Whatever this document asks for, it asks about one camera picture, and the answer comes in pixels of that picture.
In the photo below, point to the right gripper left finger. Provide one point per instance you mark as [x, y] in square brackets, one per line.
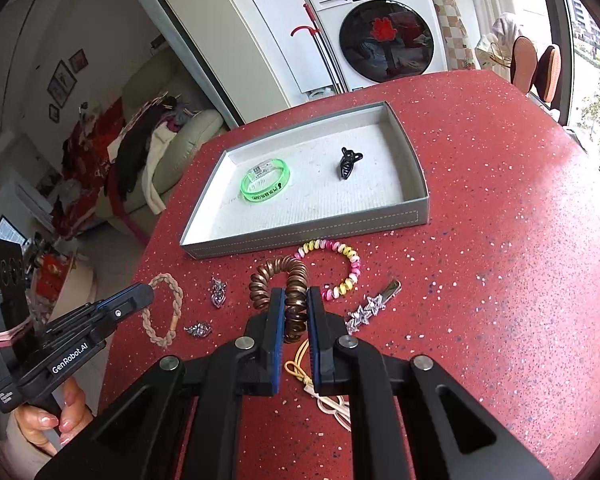
[261, 350]

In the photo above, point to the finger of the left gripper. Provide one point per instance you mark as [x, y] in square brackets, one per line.
[122, 304]

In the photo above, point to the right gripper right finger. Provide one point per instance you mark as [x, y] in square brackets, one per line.
[329, 364]

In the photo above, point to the silver owl charm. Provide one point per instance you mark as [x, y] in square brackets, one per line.
[218, 292]

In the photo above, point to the grey jewelry tray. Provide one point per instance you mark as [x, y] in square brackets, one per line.
[387, 189]

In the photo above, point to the left hand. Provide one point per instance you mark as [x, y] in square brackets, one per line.
[75, 415]

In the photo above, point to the silver star hair clip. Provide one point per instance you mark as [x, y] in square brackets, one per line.
[372, 307]

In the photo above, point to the silver heart charm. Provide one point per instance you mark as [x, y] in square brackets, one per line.
[199, 330]

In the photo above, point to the pile of clothes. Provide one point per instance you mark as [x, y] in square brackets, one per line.
[110, 156]

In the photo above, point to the green translucent bangle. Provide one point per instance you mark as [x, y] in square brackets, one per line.
[265, 180]

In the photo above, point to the black claw hair clip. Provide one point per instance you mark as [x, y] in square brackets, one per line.
[347, 161]

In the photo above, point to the beige leather armchair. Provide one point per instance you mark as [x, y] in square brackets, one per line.
[164, 72]

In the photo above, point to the white tall cabinet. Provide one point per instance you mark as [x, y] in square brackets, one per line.
[260, 52]

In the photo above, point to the checkered hanging cloth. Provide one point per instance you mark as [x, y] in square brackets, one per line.
[459, 54]

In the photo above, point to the white washing machine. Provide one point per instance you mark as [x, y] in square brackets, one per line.
[375, 41]

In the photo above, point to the brown chair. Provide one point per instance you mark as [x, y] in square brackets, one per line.
[547, 73]
[523, 65]

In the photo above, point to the framed wall pictures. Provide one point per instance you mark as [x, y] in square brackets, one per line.
[62, 83]

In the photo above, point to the red handled mop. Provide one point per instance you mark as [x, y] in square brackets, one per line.
[315, 32]

